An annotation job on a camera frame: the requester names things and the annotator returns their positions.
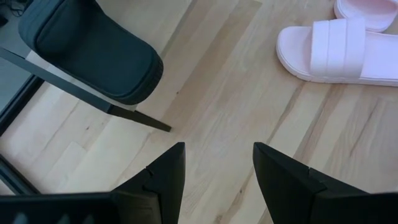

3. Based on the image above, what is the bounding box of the black rubber slide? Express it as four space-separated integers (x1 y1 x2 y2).
17 0 165 106

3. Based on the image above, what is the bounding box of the pink rubber slide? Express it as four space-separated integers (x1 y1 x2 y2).
333 0 398 34
275 17 398 88

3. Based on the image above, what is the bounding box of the wooden shelf with black frame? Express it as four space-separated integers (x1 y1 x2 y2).
0 45 172 133

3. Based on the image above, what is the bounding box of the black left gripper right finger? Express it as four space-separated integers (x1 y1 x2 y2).
252 142 368 224

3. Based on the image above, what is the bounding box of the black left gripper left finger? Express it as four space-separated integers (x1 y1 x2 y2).
111 142 187 224

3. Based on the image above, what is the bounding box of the black aluminium table frame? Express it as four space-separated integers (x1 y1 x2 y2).
0 76 45 196

